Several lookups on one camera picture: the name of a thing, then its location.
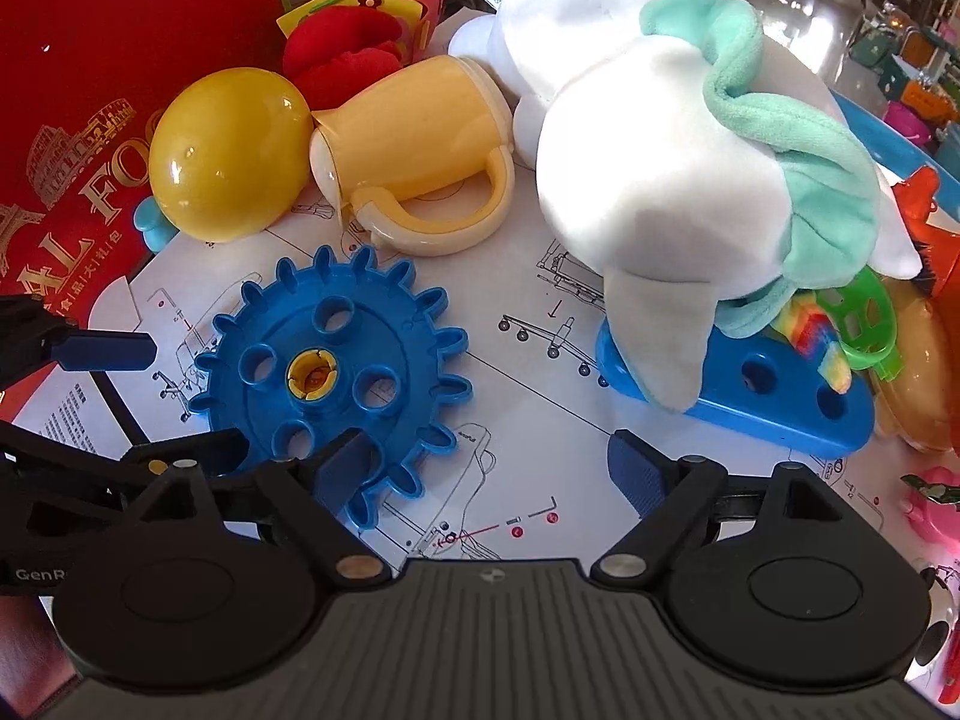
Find blue plastic bar with holes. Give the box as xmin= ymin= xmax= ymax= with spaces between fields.
xmin=595 ymin=307 xmax=877 ymax=458

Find white unicorn plush teal mane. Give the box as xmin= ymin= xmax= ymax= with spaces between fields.
xmin=448 ymin=0 xmax=923 ymax=413

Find beige plastic pitcher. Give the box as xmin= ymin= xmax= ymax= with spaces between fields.
xmin=307 ymin=55 xmax=518 ymax=257

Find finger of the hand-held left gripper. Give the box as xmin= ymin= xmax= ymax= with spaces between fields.
xmin=0 ymin=420 xmax=248 ymax=492
xmin=0 ymin=296 xmax=160 ymax=391

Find green plastic rattle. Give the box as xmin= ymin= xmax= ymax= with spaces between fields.
xmin=814 ymin=266 xmax=901 ymax=383

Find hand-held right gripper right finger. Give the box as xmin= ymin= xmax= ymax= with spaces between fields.
xmin=589 ymin=429 xmax=875 ymax=590

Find cow print toy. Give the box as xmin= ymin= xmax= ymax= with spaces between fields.
xmin=911 ymin=559 xmax=960 ymax=680

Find yellow plastic egg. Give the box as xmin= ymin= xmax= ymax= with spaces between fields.
xmin=148 ymin=69 xmax=314 ymax=241

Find yellow plastic dome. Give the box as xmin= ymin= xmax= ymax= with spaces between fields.
xmin=866 ymin=274 xmax=960 ymax=455

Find pink bucket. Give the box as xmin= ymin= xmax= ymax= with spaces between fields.
xmin=883 ymin=94 xmax=938 ymax=147

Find blue plastic board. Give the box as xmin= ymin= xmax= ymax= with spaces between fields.
xmin=832 ymin=86 xmax=960 ymax=181

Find rainbow striped toy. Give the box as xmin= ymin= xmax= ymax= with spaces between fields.
xmin=776 ymin=292 xmax=856 ymax=395

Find blue plastic gear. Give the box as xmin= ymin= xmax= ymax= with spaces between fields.
xmin=186 ymin=244 xmax=477 ymax=533

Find red gift box container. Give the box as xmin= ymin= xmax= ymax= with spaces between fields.
xmin=0 ymin=0 xmax=290 ymax=421

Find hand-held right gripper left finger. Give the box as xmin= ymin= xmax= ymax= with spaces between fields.
xmin=124 ymin=431 xmax=395 ymax=593

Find pink plastic toy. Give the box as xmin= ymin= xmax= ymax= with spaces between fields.
xmin=900 ymin=465 xmax=960 ymax=545

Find red plush toy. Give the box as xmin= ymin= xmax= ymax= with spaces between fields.
xmin=281 ymin=11 xmax=410 ymax=112

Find orange plastic toy horse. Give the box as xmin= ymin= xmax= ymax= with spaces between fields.
xmin=892 ymin=165 xmax=960 ymax=301

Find teal bucket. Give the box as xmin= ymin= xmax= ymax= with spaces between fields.
xmin=870 ymin=49 xmax=923 ymax=100

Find light blue small toy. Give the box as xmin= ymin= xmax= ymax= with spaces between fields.
xmin=133 ymin=197 xmax=177 ymax=252

